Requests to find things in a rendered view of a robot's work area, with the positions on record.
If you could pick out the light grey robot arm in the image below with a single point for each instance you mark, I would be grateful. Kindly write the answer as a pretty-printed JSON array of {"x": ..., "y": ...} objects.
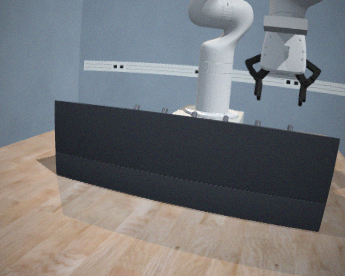
[{"x": 235, "y": 17}]

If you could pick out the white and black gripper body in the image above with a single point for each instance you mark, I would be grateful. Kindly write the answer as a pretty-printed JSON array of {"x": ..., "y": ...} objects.
[{"x": 285, "y": 53}]

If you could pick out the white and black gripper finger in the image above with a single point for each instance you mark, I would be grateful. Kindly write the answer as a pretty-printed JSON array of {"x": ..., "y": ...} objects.
[
  {"x": 307, "y": 82},
  {"x": 258, "y": 76}
]

